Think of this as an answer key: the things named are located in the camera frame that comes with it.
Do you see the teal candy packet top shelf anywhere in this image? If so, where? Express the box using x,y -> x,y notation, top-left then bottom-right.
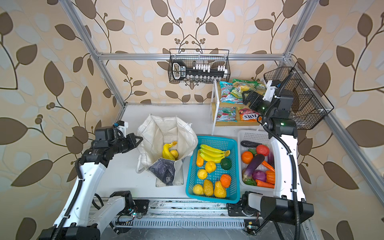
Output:
220,81 -> 243,104

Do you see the teal plastic fruit basket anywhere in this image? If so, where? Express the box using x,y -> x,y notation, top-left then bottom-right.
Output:
186,136 -> 240,204

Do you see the white wooden two-tier shelf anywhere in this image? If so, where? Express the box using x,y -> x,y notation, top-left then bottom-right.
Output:
210,81 -> 260,136

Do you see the white plastic vegetable basket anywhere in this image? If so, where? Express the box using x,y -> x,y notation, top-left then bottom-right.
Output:
236,129 -> 295,196

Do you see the black keyboard toy in basket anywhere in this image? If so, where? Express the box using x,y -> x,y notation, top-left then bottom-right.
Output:
168,60 -> 230,83

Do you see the orange carrot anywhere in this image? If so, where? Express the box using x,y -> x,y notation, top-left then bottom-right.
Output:
255,180 -> 275,189
262,161 -> 275,172

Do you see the purple onion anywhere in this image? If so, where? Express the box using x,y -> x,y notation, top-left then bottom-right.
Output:
252,170 -> 267,182

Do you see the orange carrot-like fruit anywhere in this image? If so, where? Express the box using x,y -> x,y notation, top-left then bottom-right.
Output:
196,150 -> 204,168

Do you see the yellow-brown potato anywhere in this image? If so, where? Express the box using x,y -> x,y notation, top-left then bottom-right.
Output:
203,180 -> 214,197

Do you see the yellow lemon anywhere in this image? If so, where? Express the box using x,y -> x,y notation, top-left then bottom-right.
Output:
197,169 -> 208,180
193,184 -> 204,196
170,150 -> 179,160

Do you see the black wire basket wall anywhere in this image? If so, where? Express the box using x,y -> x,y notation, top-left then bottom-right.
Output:
264,62 -> 334,130
168,48 -> 231,84

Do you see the white canvas grocery bag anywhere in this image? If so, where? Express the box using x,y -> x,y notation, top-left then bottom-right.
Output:
136,115 -> 198,187

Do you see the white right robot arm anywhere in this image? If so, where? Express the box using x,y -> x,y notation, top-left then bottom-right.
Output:
238,77 -> 314,240

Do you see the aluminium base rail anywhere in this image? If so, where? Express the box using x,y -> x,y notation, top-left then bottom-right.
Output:
112,198 -> 263,230

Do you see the black wire basket right wall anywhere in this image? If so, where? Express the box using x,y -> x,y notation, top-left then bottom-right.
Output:
264,62 -> 334,130

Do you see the dark cucumber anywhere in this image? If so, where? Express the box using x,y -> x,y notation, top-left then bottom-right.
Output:
241,141 -> 261,148

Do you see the yellow orange fruit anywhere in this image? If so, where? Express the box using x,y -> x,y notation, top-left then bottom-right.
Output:
205,161 -> 217,174

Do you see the yellow banana bunch back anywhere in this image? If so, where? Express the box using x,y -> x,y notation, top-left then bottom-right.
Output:
199,145 -> 231,164

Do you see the orange Fox's candy packet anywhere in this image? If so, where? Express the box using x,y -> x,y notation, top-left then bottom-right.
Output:
238,107 -> 262,122

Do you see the yellow banana bunch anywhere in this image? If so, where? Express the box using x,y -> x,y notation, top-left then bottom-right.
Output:
162,141 -> 178,161
199,145 -> 231,164

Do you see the red tomato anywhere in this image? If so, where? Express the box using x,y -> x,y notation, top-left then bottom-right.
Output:
256,145 -> 270,156

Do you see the black wire basket back wall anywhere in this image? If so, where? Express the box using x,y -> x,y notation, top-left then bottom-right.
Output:
168,48 -> 231,84

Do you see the teal candy packet shelf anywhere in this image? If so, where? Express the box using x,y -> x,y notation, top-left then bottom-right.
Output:
216,107 -> 237,122
220,81 -> 243,104

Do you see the green pepper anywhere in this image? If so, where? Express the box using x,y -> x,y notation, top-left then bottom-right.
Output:
243,178 -> 257,186

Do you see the green yellow tea packet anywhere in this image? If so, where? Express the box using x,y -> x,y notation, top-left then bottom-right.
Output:
231,79 -> 267,100

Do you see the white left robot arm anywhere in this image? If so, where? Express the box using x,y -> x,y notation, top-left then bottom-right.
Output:
39,121 -> 143,240

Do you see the teal candy packet lower shelf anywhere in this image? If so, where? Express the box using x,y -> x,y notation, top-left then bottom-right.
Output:
216,107 -> 237,122

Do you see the yellow banana bunch front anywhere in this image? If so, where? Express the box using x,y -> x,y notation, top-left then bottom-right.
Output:
162,141 -> 178,161

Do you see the yellow pear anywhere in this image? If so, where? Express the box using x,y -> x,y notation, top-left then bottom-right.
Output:
214,181 -> 227,199

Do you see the purple eggplant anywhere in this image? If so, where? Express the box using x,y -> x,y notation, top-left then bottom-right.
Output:
242,155 -> 265,180

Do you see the orange tangerine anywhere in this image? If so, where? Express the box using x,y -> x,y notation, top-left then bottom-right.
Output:
241,151 -> 254,165

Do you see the orange persimmon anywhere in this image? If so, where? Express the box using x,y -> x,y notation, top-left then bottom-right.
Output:
220,174 -> 232,189

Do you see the yellow lemon bottom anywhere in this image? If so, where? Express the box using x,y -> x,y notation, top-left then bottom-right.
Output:
193,184 -> 204,196

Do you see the green avocado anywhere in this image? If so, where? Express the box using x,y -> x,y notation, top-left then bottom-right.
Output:
220,158 -> 232,171

